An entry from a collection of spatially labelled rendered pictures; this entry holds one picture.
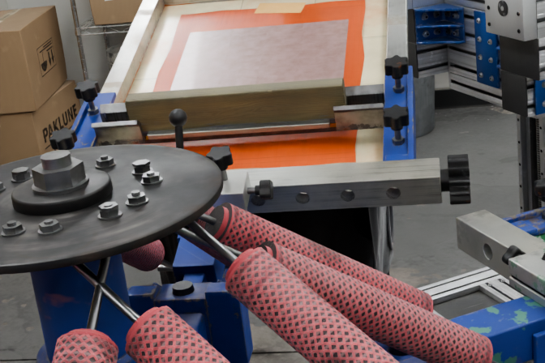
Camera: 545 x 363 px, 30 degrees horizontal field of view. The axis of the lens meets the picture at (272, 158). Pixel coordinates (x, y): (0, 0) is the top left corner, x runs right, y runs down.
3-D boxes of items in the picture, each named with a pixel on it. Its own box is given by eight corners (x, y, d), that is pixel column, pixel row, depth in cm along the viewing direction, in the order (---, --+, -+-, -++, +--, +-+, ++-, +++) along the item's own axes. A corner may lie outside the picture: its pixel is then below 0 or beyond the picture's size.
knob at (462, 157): (431, 185, 157) (428, 146, 153) (469, 184, 156) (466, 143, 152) (432, 215, 151) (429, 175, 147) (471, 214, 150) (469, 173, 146)
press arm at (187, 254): (198, 217, 157) (192, 191, 154) (236, 215, 156) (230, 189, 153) (178, 293, 143) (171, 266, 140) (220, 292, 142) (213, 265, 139)
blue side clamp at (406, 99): (388, 100, 187) (384, 66, 183) (414, 98, 186) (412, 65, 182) (385, 199, 162) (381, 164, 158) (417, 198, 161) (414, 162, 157)
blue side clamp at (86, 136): (98, 120, 196) (89, 89, 192) (122, 118, 195) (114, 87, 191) (55, 217, 172) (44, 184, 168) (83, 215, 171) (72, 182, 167)
